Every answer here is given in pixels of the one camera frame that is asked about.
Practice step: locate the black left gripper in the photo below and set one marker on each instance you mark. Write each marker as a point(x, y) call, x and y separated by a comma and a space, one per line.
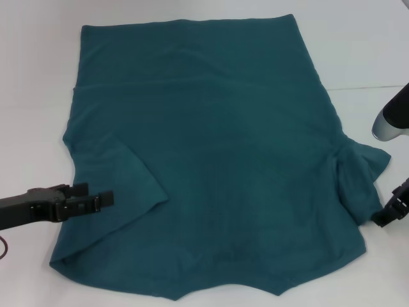
point(19, 209)

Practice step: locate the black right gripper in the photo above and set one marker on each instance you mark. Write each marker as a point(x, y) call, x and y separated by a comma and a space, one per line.
point(403, 201)

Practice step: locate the teal blue shirt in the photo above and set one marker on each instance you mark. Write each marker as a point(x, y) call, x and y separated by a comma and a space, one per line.
point(223, 144)

